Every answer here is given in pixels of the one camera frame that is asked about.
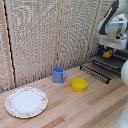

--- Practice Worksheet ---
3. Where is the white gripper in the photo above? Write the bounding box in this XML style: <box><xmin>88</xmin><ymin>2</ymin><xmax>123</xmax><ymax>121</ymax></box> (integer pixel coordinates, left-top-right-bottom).
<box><xmin>98</xmin><ymin>34</ymin><xmax>128</xmax><ymax>55</ymax></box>

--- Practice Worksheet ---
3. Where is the orange bread slice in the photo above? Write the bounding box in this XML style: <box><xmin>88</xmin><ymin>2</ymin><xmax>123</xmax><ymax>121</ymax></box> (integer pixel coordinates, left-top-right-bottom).
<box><xmin>102</xmin><ymin>49</ymin><xmax>115</xmax><ymax>60</ymax></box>

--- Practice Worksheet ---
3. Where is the ribbed metal baking tray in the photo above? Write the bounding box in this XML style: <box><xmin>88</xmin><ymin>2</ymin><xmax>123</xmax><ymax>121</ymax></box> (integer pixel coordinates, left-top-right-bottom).
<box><xmin>91</xmin><ymin>52</ymin><xmax>127</xmax><ymax>73</ymax></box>

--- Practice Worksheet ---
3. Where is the yellow plastic bowl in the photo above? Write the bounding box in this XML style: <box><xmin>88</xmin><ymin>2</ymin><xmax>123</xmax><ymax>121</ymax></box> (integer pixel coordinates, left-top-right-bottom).
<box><xmin>70</xmin><ymin>77</ymin><xmax>89</xmax><ymax>93</ymax></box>

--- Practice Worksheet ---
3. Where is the blue plastic cup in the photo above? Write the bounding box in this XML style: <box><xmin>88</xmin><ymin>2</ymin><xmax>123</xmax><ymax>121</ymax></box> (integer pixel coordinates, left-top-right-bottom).
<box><xmin>52</xmin><ymin>66</ymin><xmax>69</xmax><ymax>84</ymax></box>

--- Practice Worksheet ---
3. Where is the woven folding screen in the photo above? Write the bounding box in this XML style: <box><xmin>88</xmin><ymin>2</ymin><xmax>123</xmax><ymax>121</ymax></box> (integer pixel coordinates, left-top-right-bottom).
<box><xmin>0</xmin><ymin>0</ymin><xmax>114</xmax><ymax>93</ymax></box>

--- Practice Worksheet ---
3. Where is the white floral rim plate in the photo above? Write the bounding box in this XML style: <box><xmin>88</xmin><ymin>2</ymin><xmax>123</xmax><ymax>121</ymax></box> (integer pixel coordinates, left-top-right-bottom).
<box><xmin>4</xmin><ymin>86</ymin><xmax>49</xmax><ymax>120</ymax></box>

